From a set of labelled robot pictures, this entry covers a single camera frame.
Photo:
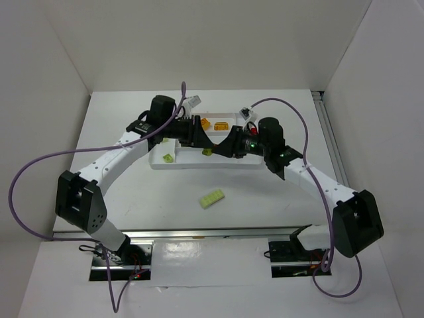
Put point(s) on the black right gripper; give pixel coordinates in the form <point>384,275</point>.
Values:
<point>235,142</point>

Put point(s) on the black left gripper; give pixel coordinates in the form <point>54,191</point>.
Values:
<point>193,131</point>

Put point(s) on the orange yellow lego piece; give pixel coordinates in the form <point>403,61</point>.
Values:
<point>205,124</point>

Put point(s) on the orange printed lego brick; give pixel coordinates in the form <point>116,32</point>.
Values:
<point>221,126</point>

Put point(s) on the small light green lego brick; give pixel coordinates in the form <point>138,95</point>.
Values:
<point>168,158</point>

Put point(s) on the long light green lego brick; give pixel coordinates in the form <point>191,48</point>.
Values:
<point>211,198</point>

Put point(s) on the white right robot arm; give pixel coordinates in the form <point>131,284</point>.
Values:
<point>353,217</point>

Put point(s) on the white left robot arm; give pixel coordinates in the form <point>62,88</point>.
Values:
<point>80,195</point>

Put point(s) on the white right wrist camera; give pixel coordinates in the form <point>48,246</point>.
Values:
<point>247,113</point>

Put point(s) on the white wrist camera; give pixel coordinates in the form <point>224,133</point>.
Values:
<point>247,113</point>
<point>192,101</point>

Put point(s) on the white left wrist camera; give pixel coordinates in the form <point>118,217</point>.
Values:
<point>192,101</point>

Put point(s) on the aluminium rail right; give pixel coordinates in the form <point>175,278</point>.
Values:
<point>334,145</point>

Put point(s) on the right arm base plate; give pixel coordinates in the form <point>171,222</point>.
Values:
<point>287,261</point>

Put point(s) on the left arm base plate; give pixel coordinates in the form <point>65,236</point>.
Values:
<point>121,270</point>

